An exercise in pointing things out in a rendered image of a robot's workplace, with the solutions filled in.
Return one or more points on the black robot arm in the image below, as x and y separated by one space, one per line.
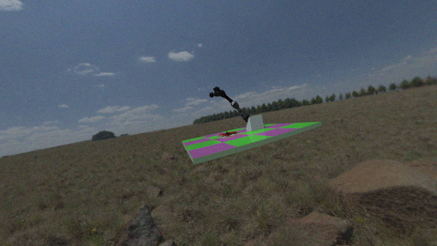
235 105

